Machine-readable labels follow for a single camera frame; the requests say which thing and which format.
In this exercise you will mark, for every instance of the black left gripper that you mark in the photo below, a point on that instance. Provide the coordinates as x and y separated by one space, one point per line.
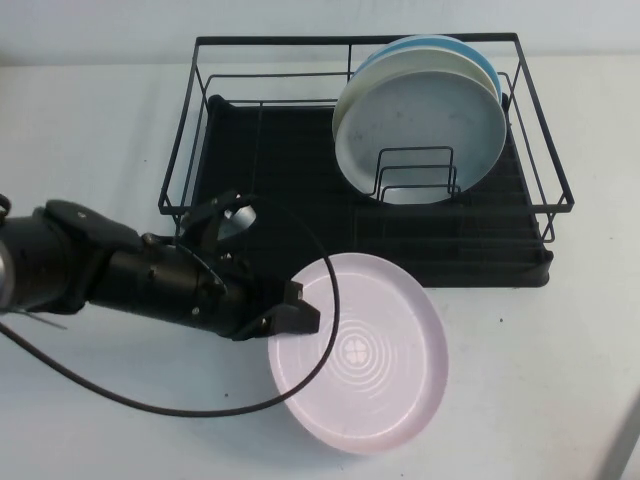
200 295

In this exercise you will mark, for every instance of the pink round plate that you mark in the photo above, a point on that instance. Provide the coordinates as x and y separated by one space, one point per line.
380 390

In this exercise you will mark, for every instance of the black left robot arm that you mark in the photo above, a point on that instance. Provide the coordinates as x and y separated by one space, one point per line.
50 260

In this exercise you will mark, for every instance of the pale grey round plate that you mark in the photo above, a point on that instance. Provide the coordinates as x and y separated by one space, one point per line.
425 115

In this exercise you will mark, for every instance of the cream round plate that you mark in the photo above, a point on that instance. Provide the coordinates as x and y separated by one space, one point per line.
400 65

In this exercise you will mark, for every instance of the blue round plate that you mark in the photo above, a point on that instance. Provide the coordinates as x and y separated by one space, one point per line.
475 55

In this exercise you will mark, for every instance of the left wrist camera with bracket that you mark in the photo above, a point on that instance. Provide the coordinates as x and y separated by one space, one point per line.
240 216

